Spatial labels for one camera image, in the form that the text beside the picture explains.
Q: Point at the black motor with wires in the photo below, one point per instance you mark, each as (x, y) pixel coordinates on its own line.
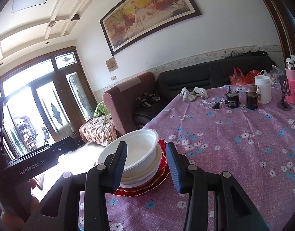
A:
(231, 97)

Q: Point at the purple floral tablecloth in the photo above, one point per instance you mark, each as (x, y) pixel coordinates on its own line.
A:
(256, 146)

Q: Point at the framed horse painting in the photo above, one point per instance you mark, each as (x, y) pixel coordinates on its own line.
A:
(132, 20)

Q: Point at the white paper bowl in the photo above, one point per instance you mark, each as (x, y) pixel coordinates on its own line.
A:
(141, 150)
(144, 176)

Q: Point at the white plastic jar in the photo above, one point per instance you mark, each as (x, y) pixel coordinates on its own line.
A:
(263, 84)

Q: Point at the maroon armchair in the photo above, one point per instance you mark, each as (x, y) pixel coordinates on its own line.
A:
(121, 100)

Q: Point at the green cushion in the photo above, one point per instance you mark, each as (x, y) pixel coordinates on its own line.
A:
(101, 109)

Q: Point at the white work glove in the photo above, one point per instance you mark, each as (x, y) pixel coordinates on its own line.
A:
(200, 92)
(186, 95)

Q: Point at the small black adapter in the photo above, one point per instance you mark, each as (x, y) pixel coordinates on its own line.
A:
(216, 106)

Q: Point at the small red gold-rimmed plate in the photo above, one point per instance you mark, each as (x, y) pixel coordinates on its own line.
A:
(155, 181)

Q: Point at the wooden glass door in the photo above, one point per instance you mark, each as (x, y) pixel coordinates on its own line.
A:
(46, 100)

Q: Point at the black cylindrical motor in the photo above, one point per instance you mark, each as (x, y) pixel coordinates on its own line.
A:
(252, 98)

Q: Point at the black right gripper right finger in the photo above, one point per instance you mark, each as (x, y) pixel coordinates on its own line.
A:
(233, 208)

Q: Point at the pink knit-sleeved thermos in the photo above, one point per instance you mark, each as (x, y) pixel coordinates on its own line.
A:
(290, 73)

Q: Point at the floral patterned blanket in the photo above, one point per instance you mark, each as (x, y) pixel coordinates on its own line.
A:
(100, 130)

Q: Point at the black sofa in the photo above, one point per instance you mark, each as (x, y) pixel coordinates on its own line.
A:
(206, 75)

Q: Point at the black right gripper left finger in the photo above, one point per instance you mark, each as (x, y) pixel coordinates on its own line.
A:
(59, 209)

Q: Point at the small wall plaque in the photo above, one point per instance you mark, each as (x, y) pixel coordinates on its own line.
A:
(111, 64)

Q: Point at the black phone stand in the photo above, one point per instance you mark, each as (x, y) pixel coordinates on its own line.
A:
(285, 90)

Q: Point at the red plastic bag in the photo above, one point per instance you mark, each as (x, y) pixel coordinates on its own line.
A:
(239, 79)

